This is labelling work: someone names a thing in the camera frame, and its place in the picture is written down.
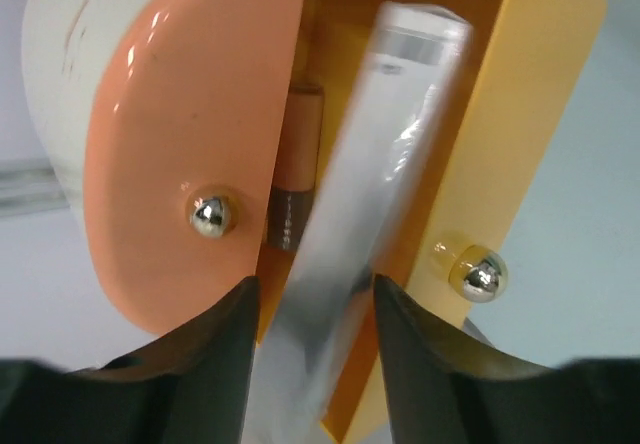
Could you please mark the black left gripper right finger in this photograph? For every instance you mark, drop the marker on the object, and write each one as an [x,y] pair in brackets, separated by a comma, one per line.
[444,386]

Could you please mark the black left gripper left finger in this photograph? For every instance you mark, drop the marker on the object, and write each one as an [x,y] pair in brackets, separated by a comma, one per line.
[188,386]

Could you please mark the cream and orange drawer box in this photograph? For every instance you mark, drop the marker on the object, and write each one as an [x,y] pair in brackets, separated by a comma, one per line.
[161,119]

